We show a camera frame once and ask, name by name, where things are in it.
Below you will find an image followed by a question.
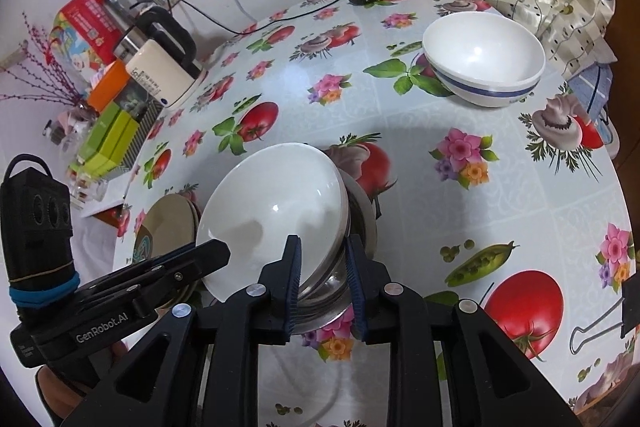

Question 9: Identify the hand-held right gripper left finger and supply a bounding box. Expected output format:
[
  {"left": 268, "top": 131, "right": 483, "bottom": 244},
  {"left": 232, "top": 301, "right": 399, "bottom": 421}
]
[{"left": 62, "top": 234, "right": 303, "bottom": 427}]

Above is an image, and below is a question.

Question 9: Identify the person's left hand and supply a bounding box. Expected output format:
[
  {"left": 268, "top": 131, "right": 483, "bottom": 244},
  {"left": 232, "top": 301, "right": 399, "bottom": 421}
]
[{"left": 35, "top": 362, "right": 77, "bottom": 416}]

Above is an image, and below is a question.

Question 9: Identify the lime green flat box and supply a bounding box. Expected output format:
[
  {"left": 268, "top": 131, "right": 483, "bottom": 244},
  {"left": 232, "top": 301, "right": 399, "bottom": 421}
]
[{"left": 70, "top": 127, "right": 136, "bottom": 174}]

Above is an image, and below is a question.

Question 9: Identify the blue striped cloth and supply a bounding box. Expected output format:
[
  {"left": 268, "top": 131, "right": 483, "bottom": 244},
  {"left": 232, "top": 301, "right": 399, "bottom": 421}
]
[{"left": 567, "top": 62, "right": 618, "bottom": 145}]

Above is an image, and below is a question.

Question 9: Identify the red cardboard box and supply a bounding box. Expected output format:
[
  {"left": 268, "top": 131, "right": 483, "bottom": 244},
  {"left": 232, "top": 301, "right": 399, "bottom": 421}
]
[{"left": 59, "top": 0, "right": 123, "bottom": 68}]

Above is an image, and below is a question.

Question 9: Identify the black binder clip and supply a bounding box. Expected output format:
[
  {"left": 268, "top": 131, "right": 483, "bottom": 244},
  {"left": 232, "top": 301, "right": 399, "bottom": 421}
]
[{"left": 570, "top": 279, "right": 640, "bottom": 350}]

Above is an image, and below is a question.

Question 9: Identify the stainless steel bowl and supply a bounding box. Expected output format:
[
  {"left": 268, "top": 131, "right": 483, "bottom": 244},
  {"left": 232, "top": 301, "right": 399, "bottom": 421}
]
[{"left": 290, "top": 172, "right": 381, "bottom": 338}]

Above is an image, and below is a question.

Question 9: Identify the clear glass mug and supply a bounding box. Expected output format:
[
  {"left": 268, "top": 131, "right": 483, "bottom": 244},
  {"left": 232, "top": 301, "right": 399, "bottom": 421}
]
[{"left": 75, "top": 177, "right": 108, "bottom": 204}]

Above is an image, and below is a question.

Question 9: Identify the stack of green boxes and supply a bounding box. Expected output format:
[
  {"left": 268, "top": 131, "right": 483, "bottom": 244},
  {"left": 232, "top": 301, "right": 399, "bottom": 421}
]
[{"left": 75, "top": 112, "right": 140, "bottom": 168}]

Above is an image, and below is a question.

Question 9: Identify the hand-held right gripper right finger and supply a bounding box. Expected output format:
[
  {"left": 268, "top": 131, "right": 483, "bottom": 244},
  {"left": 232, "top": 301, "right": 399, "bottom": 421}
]
[{"left": 345, "top": 234, "right": 583, "bottom": 427}]

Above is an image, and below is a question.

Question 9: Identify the orange lidded storage box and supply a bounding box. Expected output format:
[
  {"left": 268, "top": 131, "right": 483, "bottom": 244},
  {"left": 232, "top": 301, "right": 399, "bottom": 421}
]
[{"left": 87, "top": 59, "right": 132, "bottom": 112}]

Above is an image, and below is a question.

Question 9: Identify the cream electric kettle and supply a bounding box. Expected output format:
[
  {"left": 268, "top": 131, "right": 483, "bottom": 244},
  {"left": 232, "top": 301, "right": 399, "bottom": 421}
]
[{"left": 114, "top": 6, "right": 203, "bottom": 108}]

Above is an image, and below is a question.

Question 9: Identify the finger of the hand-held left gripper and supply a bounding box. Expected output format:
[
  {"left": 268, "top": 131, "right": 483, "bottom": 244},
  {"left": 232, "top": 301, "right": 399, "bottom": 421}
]
[
  {"left": 75, "top": 240, "right": 232, "bottom": 315},
  {"left": 119, "top": 242, "right": 202, "bottom": 274}
]

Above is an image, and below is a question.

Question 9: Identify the black power cable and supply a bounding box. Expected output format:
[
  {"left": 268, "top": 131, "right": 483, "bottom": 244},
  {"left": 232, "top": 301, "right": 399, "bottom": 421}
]
[{"left": 165, "top": 0, "right": 351, "bottom": 35}]

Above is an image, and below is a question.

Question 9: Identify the zigzag patterned box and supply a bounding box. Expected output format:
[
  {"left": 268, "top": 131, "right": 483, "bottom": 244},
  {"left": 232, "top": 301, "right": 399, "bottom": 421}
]
[{"left": 117, "top": 99, "right": 166, "bottom": 172}]

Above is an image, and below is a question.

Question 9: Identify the white bowl with blue stripe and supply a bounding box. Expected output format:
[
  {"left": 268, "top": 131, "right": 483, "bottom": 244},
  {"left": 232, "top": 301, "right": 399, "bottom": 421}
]
[
  {"left": 195, "top": 143, "right": 349, "bottom": 303},
  {"left": 422, "top": 12, "right": 546, "bottom": 108}
]

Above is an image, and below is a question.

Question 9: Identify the colourful cartoon print box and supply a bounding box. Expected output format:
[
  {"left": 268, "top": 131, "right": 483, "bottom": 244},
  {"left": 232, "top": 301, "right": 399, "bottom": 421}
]
[{"left": 47, "top": 19, "right": 108, "bottom": 82}]

